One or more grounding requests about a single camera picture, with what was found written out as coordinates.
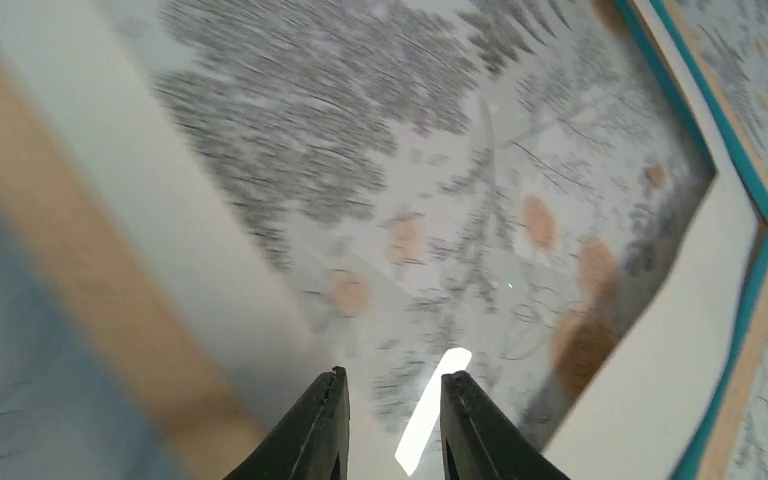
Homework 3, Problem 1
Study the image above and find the teal wooden picture frame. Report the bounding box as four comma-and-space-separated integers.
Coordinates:
0, 0, 768, 480

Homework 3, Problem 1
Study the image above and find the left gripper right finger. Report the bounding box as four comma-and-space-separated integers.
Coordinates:
440, 371, 567, 480

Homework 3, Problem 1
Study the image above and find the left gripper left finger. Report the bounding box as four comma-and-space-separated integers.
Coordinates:
226, 366, 350, 480

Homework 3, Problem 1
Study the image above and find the cream mat board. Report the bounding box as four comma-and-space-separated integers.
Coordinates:
0, 0, 766, 480

